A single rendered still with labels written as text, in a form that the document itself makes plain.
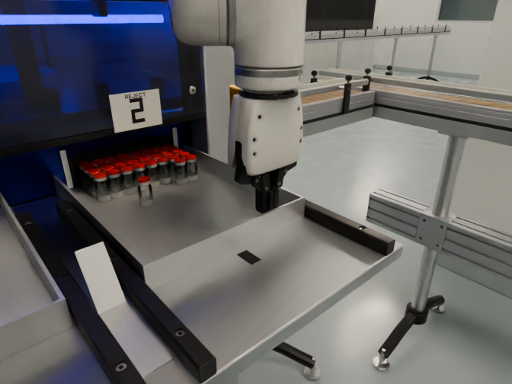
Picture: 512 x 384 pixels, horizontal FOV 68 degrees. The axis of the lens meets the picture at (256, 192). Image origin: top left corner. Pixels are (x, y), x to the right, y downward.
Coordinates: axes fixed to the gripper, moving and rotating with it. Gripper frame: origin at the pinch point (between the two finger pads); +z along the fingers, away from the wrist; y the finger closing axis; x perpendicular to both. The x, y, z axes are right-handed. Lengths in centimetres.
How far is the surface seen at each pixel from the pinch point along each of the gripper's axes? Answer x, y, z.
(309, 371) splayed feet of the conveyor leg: -24, -44, 91
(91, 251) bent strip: -1.4, 24.0, -1.1
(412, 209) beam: -17, -85, 37
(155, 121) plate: -23.9, 4.1, -7.4
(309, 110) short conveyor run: -35, -48, 1
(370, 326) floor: -22, -80, 92
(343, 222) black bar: 8.8, -6.4, 2.3
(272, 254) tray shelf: 6.0, 4.4, 4.3
